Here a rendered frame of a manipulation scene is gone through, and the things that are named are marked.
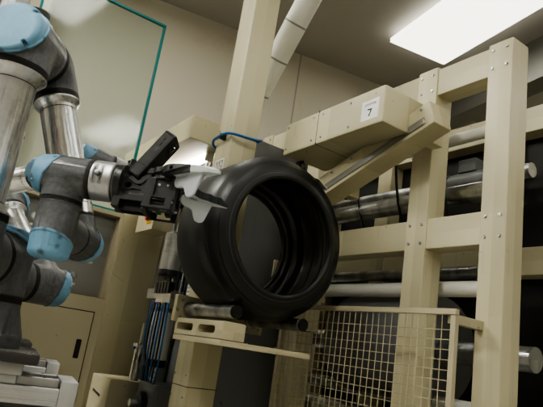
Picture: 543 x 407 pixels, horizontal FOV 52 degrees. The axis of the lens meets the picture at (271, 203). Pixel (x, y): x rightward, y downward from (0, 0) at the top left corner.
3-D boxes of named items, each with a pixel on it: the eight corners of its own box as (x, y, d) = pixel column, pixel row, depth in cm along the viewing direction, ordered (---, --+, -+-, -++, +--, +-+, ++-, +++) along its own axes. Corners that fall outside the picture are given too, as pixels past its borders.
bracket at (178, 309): (170, 320, 208) (174, 294, 211) (257, 335, 229) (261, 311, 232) (174, 320, 206) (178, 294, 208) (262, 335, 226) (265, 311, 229)
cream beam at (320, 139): (281, 155, 247) (286, 124, 251) (324, 172, 260) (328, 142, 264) (380, 120, 197) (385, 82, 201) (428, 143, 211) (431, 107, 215)
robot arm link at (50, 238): (82, 267, 106) (94, 212, 109) (59, 258, 95) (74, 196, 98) (42, 262, 107) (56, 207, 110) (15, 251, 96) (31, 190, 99)
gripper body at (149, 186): (179, 224, 104) (116, 216, 105) (188, 183, 107) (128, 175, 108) (173, 209, 97) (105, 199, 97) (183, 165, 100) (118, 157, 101)
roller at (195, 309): (183, 314, 209) (185, 302, 210) (193, 316, 211) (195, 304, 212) (230, 317, 181) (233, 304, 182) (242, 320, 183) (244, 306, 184)
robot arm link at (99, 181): (106, 171, 108) (94, 151, 101) (129, 174, 108) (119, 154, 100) (96, 206, 105) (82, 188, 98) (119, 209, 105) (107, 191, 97)
